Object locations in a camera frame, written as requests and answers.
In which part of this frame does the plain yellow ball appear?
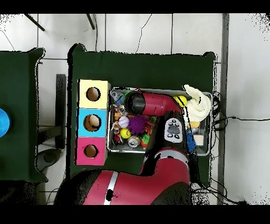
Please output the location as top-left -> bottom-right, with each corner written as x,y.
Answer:
173,95 -> 188,108

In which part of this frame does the white baseball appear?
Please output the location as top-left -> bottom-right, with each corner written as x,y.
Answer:
118,116 -> 131,129

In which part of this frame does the green covered side table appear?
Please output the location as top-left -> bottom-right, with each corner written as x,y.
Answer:
0,48 -> 47,183

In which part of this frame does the clear shallow bin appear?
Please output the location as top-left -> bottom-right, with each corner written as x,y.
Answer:
106,87 -> 214,157

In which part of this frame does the purple spiky ball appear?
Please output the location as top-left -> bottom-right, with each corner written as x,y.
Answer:
128,115 -> 149,136

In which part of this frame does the cream knitted cloth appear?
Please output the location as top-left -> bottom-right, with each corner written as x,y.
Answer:
182,84 -> 212,123

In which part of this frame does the dark green table cloth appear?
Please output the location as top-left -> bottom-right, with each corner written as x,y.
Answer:
66,43 -> 217,188

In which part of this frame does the black tripod leg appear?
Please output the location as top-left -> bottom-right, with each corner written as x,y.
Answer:
23,13 -> 46,32
86,13 -> 97,31

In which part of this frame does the crushed plastic water bottle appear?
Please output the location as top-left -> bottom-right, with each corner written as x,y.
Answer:
110,90 -> 125,106

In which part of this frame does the blue round disc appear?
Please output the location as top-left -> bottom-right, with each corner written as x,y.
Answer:
0,107 -> 11,138

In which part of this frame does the black cable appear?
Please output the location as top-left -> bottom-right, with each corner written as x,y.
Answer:
212,115 -> 270,127

